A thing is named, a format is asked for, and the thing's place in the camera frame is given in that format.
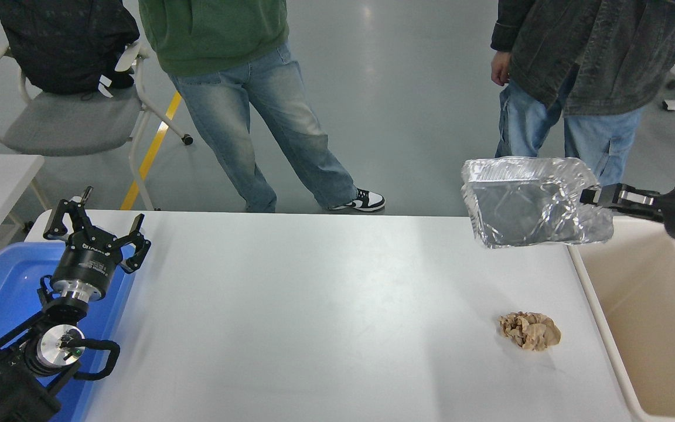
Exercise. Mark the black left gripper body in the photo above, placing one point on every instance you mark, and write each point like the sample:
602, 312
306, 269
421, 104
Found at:
87, 264

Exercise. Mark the silver foil tray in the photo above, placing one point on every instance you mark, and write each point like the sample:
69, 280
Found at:
519, 205

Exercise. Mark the tan paper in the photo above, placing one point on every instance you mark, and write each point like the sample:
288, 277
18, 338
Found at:
529, 332

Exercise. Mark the person's hand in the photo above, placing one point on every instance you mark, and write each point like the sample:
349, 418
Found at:
500, 69

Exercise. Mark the blue plastic tray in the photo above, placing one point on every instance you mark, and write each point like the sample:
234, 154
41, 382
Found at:
3, 293

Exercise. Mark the large pale bin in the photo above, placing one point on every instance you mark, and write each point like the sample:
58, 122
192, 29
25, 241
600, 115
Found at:
654, 305

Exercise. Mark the grey white chair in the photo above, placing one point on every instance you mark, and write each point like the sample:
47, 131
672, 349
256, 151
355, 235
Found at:
68, 123

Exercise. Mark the person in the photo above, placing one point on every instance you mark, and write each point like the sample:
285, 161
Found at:
220, 29
595, 47

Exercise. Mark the black backpack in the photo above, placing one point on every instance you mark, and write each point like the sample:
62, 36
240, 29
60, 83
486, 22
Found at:
62, 47

